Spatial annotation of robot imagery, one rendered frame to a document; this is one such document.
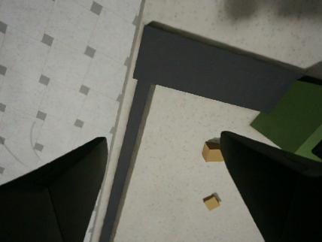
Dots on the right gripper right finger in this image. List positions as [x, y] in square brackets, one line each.
[281, 190]

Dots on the small tan wooden block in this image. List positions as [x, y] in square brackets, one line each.
[211, 153]
[211, 202]

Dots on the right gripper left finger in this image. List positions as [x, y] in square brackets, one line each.
[55, 202]

